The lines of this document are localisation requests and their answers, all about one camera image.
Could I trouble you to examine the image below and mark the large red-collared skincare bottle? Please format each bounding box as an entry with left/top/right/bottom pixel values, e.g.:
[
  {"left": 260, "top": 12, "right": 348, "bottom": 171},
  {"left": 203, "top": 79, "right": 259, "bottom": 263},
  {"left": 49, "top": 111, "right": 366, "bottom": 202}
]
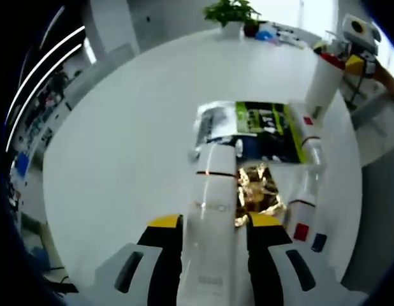
[{"left": 303, "top": 31, "right": 351, "bottom": 112}]

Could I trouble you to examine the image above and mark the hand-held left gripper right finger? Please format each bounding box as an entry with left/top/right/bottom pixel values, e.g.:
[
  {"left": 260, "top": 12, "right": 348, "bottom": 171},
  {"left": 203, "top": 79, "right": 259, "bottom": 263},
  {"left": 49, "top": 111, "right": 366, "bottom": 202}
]
[{"left": 246, "top": 212, "right": 344, "bottom": 306}]

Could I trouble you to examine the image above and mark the blue storage box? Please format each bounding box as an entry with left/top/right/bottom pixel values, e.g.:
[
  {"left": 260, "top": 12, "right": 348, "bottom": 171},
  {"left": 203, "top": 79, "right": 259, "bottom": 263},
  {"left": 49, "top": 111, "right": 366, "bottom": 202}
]
[{"left": 15, "top": 152, "right": 29, "bottom": 175}]

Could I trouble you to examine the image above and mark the gold foil skincare sachet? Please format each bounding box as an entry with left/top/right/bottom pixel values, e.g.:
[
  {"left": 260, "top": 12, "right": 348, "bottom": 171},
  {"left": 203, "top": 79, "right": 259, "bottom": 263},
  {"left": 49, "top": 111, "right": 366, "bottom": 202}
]
[{"left": 234, "top": 161, "right": 288, "bottom": 228}]

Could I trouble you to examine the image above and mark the silver blue skincare sachet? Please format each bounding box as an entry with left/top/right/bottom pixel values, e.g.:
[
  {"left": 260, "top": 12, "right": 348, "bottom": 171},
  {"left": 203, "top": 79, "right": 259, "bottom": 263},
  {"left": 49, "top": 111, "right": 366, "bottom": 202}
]
[{"left": 194, "top": 101, "right": 302, "bottom": 165}]

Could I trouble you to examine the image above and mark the ceiling light strip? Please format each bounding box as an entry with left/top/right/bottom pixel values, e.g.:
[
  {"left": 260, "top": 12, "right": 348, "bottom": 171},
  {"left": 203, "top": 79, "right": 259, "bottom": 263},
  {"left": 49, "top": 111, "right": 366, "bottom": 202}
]
[
  {"left": 7, "top": 25, "right": 87, "bottom": 128},
  {"left": 4, "top": 43, "right": 84, "bottom": 154}
]

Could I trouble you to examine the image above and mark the blue plastic toy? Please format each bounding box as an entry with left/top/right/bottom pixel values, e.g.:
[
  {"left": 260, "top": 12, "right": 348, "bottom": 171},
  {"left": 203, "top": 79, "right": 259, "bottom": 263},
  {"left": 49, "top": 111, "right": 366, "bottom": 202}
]
[{"left": 254, "top": 25, "right": 277, "bottom": 41}]

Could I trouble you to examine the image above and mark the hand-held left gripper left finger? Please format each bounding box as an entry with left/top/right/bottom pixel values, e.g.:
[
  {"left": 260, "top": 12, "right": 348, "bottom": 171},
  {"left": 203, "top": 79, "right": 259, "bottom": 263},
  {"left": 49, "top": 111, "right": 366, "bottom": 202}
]
[{"left": 94, "top": 214, "right": 184, "bottom": 306}]

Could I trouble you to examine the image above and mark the green potted plant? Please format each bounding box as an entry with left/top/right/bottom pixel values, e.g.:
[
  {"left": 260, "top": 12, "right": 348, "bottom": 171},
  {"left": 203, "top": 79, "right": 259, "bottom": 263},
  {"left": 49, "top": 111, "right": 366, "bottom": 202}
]
[{"left": 202, "top": 0, "right": 262, "bottom": 38}]

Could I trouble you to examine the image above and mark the white skincare tube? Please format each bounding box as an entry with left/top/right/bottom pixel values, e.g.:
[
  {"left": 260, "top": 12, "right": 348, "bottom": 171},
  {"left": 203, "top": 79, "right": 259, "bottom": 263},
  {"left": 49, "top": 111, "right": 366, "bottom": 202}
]
[{"left": 180, "top": 142, "right": 249, "bottom": 306}]

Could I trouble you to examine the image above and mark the dark red pot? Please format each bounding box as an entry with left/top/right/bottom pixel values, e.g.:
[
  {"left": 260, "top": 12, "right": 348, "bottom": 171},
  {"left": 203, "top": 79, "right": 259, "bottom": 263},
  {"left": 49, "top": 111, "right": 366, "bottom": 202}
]
[{"left": 243, "top": 19, "right": 259, "bottom": 37}]

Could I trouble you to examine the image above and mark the green black skincare sachet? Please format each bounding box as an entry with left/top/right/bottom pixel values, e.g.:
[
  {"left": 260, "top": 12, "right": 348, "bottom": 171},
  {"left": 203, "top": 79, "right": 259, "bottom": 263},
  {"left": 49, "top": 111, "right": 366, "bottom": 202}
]
[{"left": 234, "top": 100, "right": 309, "bottom": 165}]

